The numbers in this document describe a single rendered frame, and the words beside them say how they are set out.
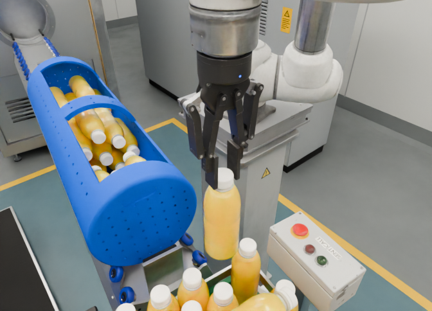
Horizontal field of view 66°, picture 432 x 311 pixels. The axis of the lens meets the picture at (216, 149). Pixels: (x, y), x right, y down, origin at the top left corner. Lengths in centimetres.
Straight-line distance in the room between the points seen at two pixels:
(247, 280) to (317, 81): 65
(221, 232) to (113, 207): 26
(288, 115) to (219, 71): 88
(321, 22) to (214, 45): 67
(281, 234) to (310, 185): 184
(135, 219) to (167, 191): 10
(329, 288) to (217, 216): 29
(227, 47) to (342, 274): 55
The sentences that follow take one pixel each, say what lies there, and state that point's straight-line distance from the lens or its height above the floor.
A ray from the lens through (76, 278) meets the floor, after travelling 219.
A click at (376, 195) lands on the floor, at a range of 273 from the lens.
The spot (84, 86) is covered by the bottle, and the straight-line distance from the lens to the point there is 142.
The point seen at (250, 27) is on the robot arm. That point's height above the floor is 160.
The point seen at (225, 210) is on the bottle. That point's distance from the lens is 60.
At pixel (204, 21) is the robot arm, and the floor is 161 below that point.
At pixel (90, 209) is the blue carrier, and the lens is 80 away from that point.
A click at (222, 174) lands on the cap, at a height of 134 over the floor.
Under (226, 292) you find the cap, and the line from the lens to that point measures 72.
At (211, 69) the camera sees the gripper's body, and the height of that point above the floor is 155.
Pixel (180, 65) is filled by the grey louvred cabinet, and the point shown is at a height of 48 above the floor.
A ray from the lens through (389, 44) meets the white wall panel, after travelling 334.
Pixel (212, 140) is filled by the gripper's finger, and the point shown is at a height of 143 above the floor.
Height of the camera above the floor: 172
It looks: 36 degrees down
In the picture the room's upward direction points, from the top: straight up
